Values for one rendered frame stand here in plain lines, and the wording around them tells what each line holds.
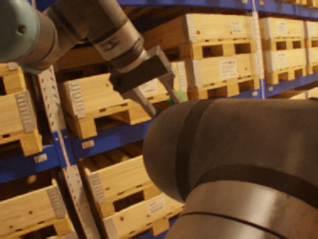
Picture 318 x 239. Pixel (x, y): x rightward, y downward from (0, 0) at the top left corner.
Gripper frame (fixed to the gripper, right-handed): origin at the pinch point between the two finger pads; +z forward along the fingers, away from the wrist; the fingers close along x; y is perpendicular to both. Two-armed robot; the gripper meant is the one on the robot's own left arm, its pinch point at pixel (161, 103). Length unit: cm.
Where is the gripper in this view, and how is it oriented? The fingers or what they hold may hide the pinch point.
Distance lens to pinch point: 56.3
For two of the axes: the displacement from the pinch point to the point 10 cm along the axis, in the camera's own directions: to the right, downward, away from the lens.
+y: -0.5, 6.8, -7.3
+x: 8.7, -3.4, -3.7
